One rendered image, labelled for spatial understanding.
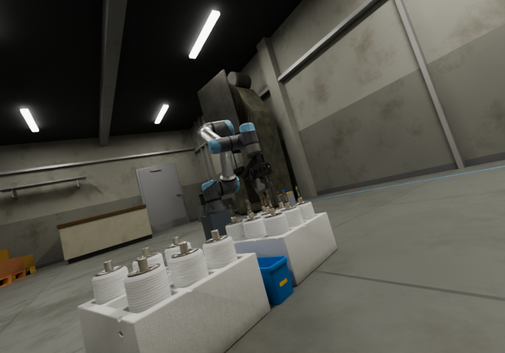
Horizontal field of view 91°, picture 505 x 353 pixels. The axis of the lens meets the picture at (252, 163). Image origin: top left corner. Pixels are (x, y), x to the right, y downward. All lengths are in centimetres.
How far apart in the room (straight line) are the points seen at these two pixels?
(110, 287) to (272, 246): 54
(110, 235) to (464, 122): 646
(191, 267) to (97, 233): 583
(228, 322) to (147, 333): 22
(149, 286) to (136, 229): 590
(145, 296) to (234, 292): 24
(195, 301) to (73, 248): 589
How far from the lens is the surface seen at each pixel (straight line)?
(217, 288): 74
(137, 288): 68
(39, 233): 885
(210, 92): 510
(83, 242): 651
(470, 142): 374
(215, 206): 175
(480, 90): 370
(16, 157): 927
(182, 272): 73
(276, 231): 102
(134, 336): 64
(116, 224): 653
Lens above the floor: 36
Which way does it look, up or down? 7 degrees up
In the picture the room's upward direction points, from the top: 16 degrees counter-clockwise
